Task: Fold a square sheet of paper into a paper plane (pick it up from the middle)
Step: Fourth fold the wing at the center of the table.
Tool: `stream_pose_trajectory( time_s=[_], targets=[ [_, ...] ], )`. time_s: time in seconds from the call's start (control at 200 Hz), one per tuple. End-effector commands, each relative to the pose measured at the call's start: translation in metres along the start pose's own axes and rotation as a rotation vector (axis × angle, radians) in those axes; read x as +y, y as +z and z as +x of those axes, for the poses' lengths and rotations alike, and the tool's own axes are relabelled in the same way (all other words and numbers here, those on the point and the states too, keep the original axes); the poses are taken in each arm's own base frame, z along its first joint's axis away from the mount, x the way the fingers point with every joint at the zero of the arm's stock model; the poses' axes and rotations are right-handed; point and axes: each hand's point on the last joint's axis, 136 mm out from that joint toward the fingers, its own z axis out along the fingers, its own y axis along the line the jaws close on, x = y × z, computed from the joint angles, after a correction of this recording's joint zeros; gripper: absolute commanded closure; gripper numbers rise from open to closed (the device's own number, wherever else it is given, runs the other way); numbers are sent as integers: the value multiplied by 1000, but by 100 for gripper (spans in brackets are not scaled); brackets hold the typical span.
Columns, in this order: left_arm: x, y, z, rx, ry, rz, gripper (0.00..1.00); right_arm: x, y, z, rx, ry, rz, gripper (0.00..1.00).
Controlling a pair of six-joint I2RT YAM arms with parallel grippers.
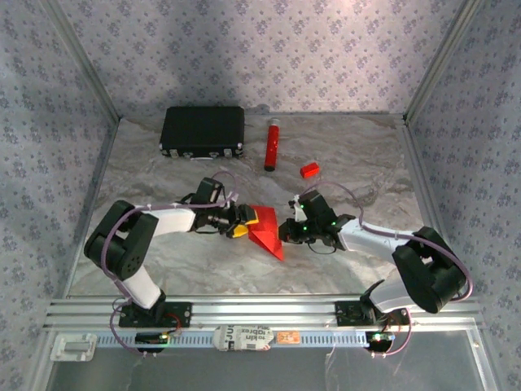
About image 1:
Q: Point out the red paper sheet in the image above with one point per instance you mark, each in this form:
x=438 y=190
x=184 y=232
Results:
x=266 y=232

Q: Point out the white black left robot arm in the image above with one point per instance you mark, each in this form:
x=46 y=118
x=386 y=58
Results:
x=171 y=220

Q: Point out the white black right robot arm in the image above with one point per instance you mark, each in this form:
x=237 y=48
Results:
x=427 y=269

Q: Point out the small red block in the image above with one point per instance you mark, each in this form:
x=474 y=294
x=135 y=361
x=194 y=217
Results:
x=309 y=170

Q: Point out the red cylinder tube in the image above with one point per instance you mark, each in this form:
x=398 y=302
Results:
x=272 y=142

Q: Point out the black hard case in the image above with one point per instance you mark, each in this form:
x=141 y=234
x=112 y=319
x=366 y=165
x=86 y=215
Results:
x=201 y=128

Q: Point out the orange label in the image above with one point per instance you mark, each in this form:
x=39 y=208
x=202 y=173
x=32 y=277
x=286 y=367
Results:
x=288 y=336

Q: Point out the printed paper roll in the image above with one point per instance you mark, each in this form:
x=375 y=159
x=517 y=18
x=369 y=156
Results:
x=242 y=338

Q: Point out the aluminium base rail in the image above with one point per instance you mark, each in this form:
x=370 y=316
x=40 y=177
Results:
x=264 y=311

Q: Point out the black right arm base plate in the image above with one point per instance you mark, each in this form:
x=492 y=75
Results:
x=350 y=313

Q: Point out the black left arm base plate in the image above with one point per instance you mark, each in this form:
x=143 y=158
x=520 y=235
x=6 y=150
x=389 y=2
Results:
x=179 y=315

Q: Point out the aluminium side rail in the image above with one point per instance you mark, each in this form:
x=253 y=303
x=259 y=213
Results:
x=92 y=183
x=430 y=195

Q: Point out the white plastic bracket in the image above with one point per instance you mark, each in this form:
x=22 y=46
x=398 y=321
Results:
x=73 y=347

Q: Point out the aluminium frame post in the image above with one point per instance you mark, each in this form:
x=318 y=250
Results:
x=84 y=61
x=440 y=61

